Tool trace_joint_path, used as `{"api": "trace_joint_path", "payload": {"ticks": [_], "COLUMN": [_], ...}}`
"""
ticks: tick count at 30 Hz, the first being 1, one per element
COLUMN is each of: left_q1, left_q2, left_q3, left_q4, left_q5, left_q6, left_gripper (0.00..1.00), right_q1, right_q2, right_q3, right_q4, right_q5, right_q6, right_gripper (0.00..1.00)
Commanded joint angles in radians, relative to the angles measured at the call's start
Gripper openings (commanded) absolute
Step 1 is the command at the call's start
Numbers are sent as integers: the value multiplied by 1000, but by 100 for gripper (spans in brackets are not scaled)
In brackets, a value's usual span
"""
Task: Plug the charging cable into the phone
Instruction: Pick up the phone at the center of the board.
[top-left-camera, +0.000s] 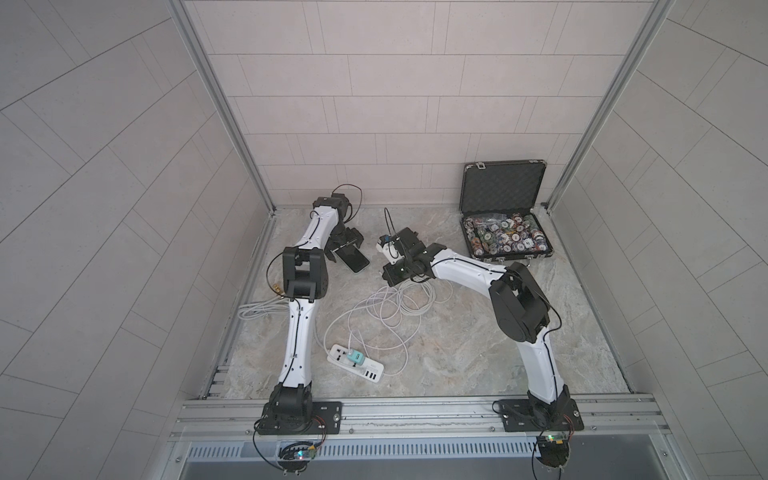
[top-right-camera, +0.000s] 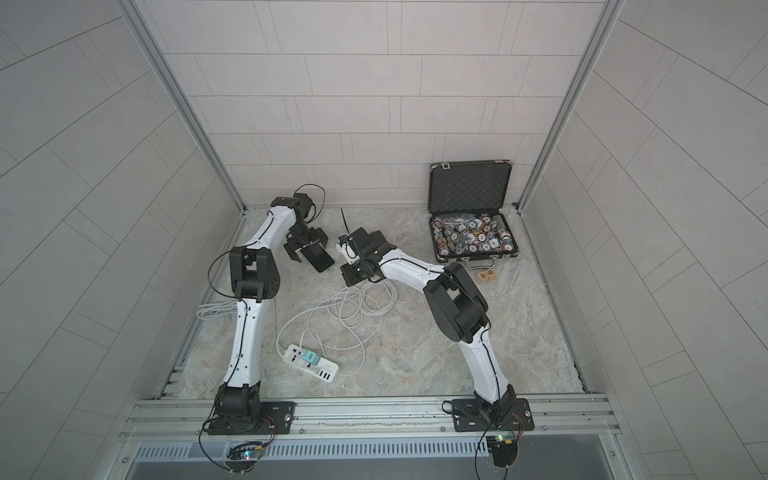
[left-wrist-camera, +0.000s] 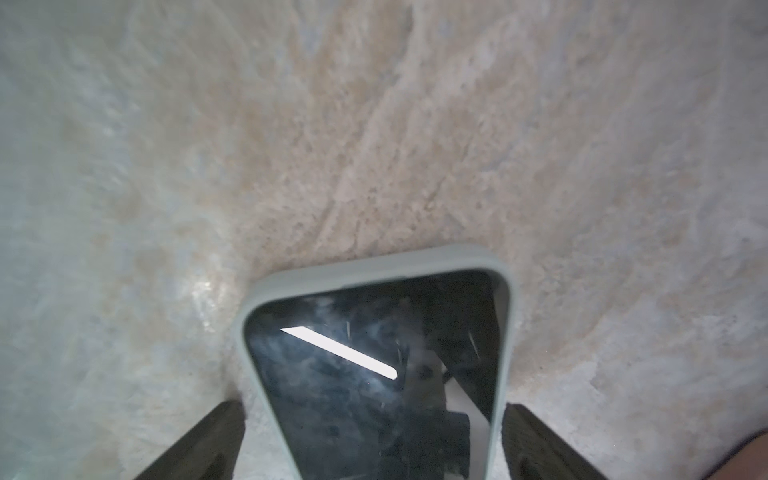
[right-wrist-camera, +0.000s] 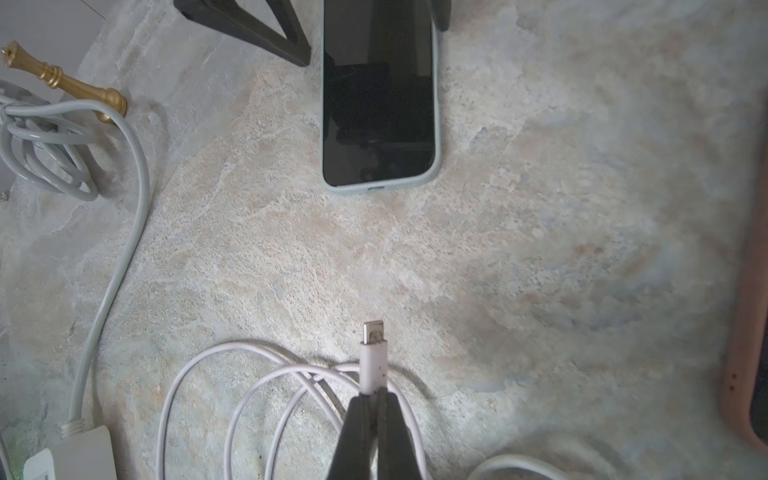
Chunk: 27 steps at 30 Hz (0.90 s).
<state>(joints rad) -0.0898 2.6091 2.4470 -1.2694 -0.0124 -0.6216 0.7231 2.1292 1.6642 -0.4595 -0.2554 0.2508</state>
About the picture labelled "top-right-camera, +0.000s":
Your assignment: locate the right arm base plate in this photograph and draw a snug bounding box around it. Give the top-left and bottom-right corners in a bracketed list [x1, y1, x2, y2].
[449, 398, 535, 432]

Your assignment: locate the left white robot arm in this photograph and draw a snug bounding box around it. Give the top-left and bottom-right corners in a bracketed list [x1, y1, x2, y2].
[213, 192, 334, 422]

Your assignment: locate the black poker chip case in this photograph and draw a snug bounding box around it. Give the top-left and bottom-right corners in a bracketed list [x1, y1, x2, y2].
[428, 159, 519, 263]

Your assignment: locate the black smartphone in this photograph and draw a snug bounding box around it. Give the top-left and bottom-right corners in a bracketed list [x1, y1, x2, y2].
[300, 243, 335, 273]

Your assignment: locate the right green circuit board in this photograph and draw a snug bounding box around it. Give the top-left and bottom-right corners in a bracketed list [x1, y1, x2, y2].
[486, 435, 519, 469]

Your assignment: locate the white charging cable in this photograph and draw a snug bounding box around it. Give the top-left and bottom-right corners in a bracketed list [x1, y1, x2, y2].
[275, 272, 418, 378]

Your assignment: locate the aluminium mounting rail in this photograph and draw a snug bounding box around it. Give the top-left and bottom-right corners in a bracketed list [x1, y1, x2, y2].
[118, 394, 620, 442]

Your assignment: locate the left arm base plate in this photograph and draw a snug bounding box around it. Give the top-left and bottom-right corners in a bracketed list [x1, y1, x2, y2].
[202, 401, 296, 436]

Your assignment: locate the wooden letter block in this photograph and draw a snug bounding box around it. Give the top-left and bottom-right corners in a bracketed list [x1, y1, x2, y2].
[475, 268, 498, 284]

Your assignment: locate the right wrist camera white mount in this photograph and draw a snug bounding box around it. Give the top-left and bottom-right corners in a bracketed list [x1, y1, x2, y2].
[336, 234, 359, 264]

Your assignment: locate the white power strip cord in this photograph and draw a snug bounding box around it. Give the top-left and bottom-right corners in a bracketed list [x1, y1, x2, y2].
[196, 296, 286, 352]

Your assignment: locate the left green circuit board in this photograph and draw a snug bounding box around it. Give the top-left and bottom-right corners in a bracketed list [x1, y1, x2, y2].
[225, 441, 265, 474]

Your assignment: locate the teal charger adapter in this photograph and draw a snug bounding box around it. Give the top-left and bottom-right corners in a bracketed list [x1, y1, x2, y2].
[300, 350, 320, 367]

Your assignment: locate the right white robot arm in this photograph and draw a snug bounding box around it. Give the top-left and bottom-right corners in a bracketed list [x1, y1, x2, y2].
[337, 228, 516, 427]

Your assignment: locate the green circuit board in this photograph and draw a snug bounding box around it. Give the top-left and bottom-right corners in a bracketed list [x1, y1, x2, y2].
[486, 435, 519, 469]
[225, 441, 265, 474]

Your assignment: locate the white power strip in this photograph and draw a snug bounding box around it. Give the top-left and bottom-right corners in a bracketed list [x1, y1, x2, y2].
[282, 344, 339, 383]

